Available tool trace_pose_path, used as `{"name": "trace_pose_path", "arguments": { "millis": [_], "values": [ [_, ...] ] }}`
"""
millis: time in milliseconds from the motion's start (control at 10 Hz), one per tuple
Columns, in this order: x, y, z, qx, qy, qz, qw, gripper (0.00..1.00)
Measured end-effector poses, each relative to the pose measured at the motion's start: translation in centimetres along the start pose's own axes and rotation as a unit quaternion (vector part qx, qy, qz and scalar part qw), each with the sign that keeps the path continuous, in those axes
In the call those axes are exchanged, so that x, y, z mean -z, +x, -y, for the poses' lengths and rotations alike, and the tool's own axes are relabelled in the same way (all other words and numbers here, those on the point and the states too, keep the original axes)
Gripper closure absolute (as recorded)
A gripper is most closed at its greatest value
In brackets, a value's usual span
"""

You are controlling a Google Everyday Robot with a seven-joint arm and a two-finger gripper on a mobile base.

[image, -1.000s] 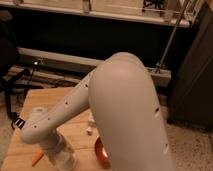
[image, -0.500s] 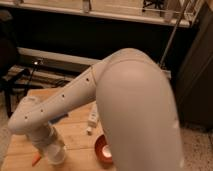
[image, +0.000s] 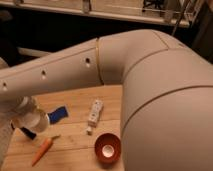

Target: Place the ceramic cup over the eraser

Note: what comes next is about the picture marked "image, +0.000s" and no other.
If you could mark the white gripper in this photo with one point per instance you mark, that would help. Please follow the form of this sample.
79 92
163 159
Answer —
15 110

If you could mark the white ceramic cup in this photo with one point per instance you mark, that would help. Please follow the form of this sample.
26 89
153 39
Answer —
36 121

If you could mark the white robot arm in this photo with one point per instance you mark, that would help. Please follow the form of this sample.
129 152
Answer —
167 102

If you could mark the small white eraser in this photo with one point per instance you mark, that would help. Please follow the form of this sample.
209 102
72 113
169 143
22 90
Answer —
89 130

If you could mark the black stapler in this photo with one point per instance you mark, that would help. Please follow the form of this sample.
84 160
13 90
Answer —
28 133

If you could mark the blue sponge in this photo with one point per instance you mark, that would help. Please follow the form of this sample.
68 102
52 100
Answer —
58 114

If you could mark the orange carrot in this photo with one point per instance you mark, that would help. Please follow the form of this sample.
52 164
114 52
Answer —
45 146

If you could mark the white game remote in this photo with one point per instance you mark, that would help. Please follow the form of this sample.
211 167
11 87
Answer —
95 111

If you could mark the red bowl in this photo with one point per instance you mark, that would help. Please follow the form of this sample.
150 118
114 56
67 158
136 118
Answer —
108 148

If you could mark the white shelf board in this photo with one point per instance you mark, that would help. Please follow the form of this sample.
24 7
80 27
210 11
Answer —
125 10

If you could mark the metal pole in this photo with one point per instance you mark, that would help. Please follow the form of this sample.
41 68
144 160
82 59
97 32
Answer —
180 17

